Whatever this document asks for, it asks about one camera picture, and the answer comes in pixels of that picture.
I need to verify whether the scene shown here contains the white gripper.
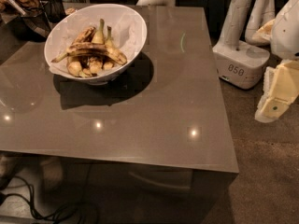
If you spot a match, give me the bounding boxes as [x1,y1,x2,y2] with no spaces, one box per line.
[255,0,299,123]

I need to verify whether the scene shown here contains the long brown top banana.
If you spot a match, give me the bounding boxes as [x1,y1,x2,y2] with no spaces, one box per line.
[51,42,127,65]

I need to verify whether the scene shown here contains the white robot base numbered 850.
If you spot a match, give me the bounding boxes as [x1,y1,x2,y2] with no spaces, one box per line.
[213,0,275,90]

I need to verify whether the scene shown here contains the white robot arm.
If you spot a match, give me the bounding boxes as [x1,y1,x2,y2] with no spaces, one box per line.
[253,0,299,123]

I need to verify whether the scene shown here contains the white paper bowl liner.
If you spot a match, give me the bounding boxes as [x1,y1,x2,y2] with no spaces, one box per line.
[44,4,147,85]

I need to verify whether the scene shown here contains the small banana front right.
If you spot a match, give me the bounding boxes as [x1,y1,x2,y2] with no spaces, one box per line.
[103,61,114,70]

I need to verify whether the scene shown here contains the yellow banana front middle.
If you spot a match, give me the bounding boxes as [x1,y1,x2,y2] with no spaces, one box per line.
[89,57,103,75]

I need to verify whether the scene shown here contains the yellow banana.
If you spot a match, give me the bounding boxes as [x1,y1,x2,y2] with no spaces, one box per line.
[66,57,91,77]
[89,57,103,75]

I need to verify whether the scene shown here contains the upright yellow-green banana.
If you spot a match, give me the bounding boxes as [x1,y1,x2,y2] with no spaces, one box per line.
[92,19,105,44]

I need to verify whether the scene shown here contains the brown banana rear left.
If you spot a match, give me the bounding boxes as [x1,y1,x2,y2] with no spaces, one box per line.
[73,26,96,44]

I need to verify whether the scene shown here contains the yellow banana front left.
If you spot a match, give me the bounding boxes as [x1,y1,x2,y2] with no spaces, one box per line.
[66,57,91,77]

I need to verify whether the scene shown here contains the black mesh pen cup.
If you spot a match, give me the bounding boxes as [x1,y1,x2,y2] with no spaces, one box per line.
[40,0,66,23]

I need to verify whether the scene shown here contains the black floor cable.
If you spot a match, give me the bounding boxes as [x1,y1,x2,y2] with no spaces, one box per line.
[0,175,101,224]

